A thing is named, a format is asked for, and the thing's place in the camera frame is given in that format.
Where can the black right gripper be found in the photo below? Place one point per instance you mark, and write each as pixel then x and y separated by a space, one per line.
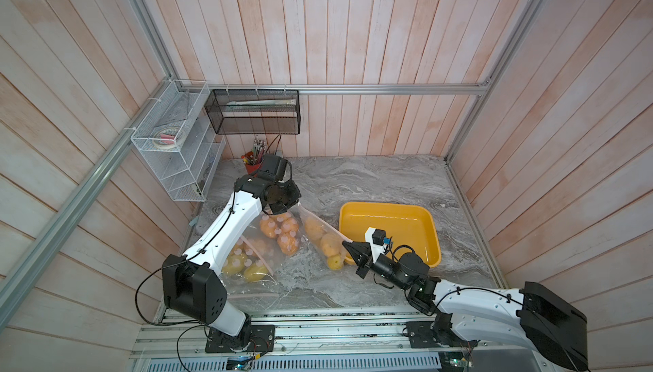
pixel 361 255

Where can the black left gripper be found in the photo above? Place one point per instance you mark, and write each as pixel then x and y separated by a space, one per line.
pixel 294 195

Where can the clear zipper bag pink dots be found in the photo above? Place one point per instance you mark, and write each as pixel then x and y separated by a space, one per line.
pixel 325 238

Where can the clear zipper bag pink zip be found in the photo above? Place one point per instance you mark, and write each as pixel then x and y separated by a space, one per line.
pixel 250 269

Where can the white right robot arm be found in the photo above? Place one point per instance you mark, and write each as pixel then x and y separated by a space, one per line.
pixel 532 317

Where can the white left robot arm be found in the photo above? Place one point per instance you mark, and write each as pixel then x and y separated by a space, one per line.
pixel 191 282

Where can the red pen cup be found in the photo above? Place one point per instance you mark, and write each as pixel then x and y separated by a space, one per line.
pixel 252 168

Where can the yellow plastic tray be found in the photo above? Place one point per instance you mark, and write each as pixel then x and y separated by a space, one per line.
pixel 404 224

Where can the tape roll on shelf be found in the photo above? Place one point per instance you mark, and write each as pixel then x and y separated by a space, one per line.
pixel 169 138

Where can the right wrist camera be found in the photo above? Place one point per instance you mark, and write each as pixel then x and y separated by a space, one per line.
pixel 378 241

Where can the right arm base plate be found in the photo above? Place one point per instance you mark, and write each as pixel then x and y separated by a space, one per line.
pixel 435 333

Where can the black mesh wall basket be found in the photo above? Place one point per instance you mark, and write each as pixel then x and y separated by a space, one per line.
pixel 254 111

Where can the white wire shelf rack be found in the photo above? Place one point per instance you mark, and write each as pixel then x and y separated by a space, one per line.
pixel 186 173

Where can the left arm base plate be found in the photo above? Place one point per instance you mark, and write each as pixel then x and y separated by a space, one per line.
pixel 254 338

